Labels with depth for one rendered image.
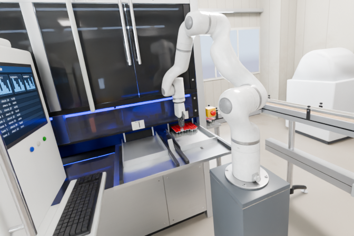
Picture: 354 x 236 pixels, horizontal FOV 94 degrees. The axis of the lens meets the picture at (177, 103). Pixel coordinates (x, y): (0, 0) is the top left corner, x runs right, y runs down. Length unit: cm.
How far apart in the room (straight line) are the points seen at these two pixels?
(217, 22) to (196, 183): 125
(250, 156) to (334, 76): 255
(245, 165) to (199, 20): 64
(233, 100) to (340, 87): 265
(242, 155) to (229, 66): 38
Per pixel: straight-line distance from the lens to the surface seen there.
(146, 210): 157
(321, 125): 158
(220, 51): 75
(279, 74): 417
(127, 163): 101
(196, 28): 78
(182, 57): 98
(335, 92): 316
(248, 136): 74
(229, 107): 64
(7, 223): 86
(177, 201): 161
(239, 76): 76
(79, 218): 93
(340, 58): 333
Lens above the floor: 139
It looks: 13 degrees down
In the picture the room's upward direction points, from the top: 6 degrees counter-clockwise
